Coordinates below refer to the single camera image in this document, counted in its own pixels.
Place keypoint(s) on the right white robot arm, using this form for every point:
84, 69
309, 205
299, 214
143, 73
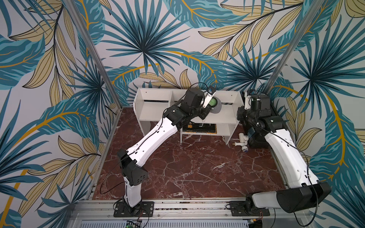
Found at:
304, 190

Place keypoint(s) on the right aluminium corner post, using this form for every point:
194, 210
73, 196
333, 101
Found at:
302, 28

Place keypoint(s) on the white pvc pipe fitting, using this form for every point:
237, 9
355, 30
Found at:
242, 141

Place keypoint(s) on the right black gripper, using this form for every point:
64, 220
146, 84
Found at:
241, 113

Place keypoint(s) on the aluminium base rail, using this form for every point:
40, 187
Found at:
180, 213

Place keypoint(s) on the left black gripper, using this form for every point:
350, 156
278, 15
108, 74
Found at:
207, 110

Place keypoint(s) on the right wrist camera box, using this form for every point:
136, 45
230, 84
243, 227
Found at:
249, 99

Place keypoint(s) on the dark grey green cloth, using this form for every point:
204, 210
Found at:
215, 105

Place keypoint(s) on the aluminium corner post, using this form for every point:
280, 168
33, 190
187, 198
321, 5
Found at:
302, 28
81, 26

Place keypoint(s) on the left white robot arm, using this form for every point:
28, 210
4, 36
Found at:
194, 103

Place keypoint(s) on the black yellow book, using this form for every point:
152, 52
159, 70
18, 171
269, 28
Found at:
204, 128

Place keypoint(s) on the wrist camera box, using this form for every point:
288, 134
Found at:
249, 99
209, 95

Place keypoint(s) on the left aluminium corner post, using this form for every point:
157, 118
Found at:
81, 26

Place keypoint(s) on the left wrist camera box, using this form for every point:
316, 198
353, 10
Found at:
209, 95

